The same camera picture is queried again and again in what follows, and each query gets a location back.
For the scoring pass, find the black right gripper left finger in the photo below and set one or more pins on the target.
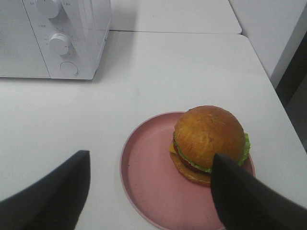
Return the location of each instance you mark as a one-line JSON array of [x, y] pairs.
[[55, 202]]

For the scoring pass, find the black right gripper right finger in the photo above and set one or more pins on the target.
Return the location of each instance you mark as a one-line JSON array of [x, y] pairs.
[[244, 203]]

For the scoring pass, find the pink round plate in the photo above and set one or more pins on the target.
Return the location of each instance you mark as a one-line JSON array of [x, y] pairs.
[[155, 188]]

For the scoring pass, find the round white door button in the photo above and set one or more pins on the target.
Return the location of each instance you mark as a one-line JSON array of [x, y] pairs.
[[69, 68]]

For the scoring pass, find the white microwave door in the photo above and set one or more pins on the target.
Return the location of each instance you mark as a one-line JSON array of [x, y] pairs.
[[20, 55]]

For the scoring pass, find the burger with lettuce and cheese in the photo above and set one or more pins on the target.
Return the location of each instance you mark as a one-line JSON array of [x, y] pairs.
[[202, 132]]

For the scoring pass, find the white microwave oven body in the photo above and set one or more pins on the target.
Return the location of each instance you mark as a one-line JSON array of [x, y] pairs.
[[85, 22]]

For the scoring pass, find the upper white power knob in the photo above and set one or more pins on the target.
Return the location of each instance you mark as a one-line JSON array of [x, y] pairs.
[[49, 8]]

